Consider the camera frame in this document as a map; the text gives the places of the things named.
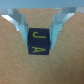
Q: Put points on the purple block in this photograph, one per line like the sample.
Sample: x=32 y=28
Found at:
x=38 y=41

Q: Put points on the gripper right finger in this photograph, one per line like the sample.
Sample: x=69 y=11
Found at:
x=58 y=23

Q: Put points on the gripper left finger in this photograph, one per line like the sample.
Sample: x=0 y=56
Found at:
x=20 y=25

